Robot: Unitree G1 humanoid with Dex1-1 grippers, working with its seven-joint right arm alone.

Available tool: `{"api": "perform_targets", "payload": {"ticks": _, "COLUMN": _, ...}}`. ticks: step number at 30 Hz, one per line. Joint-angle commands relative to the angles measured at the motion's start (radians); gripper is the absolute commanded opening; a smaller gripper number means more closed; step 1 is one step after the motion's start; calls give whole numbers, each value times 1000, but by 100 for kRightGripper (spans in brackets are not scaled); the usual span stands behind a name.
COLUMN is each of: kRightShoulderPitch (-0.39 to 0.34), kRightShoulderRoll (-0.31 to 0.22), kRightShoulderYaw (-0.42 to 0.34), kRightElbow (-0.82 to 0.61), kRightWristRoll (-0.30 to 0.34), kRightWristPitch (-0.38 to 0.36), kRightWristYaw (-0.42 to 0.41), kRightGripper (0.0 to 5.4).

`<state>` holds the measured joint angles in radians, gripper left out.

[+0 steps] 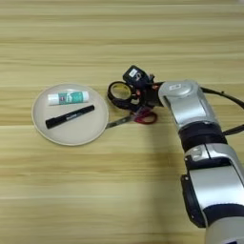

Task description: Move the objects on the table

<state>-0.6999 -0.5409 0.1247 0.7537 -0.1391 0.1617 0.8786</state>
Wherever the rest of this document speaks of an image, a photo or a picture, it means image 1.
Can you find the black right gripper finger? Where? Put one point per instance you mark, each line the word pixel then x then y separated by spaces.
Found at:
pixel 151 77
pixel 132 105

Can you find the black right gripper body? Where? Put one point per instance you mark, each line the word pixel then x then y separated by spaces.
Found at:
pixel 151 95

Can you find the black tape roll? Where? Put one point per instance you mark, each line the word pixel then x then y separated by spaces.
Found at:
pixel 111 93

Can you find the white green glue stick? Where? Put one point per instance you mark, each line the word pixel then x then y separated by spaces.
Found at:
pixel 68 97

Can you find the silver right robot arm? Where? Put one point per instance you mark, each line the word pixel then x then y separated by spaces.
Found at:
pixel 206 178

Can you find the black marker pen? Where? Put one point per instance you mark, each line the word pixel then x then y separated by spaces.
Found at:
pixel 70 116

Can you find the round beige plate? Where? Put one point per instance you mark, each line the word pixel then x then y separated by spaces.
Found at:
pixel 73 132

